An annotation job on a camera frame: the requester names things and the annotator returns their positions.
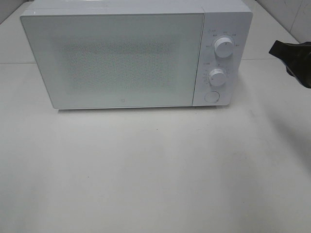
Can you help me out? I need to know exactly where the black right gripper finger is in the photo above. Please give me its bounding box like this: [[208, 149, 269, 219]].
[[269, 40, 311, 88]]

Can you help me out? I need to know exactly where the white microwave knob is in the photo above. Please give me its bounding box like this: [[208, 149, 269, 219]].
[[208, 68, 227, 86], [214, 36, 234, 58]]

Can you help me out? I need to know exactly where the round door release button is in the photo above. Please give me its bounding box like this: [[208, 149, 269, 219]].
[[205, 91, 220, 103]]

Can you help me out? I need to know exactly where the white microwave door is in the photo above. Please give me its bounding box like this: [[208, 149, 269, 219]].
[[21, 14, 204, 109]]

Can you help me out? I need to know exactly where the white microwave oven body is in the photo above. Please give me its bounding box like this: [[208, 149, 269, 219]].
[[20, 0, 253, 106]]

